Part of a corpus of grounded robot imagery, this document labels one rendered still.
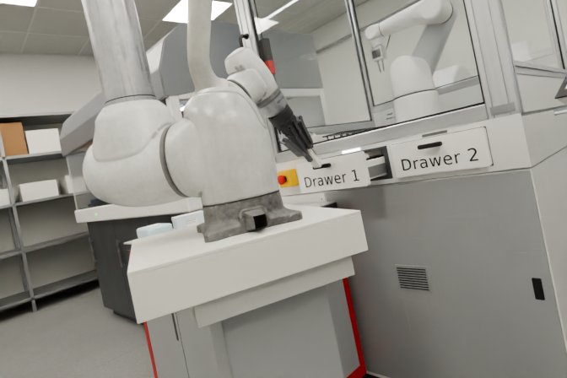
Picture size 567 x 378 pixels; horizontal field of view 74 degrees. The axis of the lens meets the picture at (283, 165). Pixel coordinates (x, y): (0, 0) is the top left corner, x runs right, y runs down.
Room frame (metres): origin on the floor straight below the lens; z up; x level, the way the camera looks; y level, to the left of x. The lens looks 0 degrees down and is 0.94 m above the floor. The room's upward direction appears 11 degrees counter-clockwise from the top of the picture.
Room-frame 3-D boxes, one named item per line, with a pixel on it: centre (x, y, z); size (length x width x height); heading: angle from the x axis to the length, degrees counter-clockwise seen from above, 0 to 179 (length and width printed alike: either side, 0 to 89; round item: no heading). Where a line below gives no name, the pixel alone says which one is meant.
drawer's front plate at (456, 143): (1.15, -0.47, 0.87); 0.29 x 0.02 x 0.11; 44
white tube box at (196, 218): (1.58, 0.43, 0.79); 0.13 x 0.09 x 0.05; 118
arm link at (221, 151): (0.75, 0.10, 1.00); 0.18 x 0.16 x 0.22; 75
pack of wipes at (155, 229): (1.46, 0.54, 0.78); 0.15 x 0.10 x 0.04; 38
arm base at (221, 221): (0.72, 0.09, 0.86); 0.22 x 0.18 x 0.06; 18
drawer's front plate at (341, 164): (1.28, -0.15, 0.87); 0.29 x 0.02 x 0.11; 44
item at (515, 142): (1.68, -0.62, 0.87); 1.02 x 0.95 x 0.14; 44
